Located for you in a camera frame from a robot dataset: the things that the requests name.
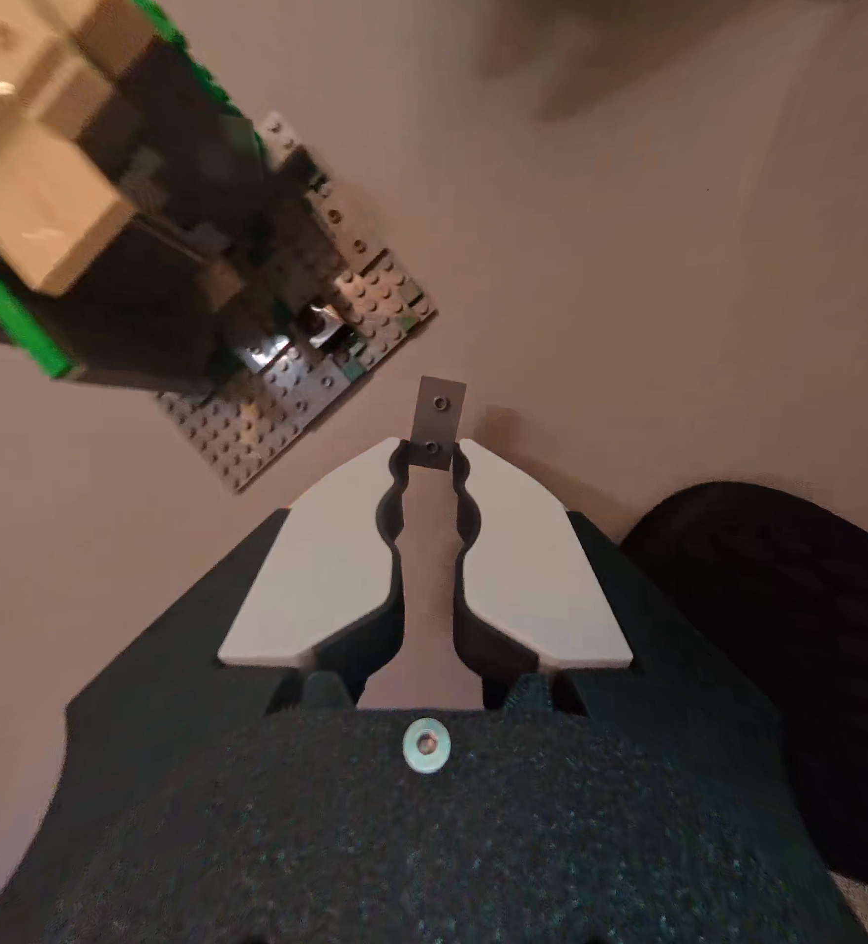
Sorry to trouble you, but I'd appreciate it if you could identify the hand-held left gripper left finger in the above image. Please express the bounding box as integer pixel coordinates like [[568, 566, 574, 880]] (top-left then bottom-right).
[[217, 437, 410, 699]]

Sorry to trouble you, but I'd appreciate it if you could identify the toy brick building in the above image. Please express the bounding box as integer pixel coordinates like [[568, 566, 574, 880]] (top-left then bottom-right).
[[0, 0, 438, 495]]

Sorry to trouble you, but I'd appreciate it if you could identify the dark grey plate brick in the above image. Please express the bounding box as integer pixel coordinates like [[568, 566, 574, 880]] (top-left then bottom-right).
[[410, 376, 469, 472]]

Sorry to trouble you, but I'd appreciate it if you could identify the grey desk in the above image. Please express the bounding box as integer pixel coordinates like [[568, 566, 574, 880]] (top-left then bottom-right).
[[0, 0, 868, 930]]

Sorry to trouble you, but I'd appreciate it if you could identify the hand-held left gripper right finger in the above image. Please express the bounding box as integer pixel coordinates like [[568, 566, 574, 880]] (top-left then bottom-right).
[[453, 439, 635, 703]]

